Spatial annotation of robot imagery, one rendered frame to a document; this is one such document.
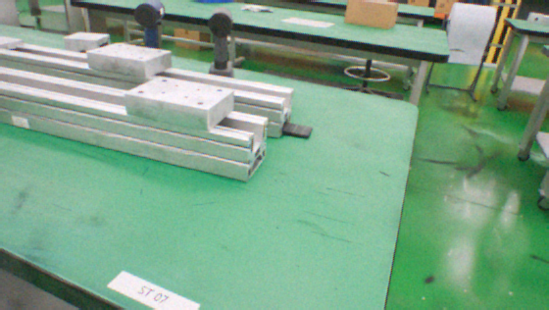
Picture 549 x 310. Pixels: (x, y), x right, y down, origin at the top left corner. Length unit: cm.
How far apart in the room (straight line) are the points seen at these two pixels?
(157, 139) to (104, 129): 12
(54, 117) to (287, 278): 56
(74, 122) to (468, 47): 379
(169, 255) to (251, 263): 11
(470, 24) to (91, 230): 385
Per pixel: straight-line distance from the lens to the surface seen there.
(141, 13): 107
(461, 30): 409
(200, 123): 61
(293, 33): 209
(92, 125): 76
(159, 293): 46
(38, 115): 87
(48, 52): 118
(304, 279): 48
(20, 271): 58
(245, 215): 56
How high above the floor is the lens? 113
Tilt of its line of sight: 28 degrees down
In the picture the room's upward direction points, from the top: 5 degrees clockwise
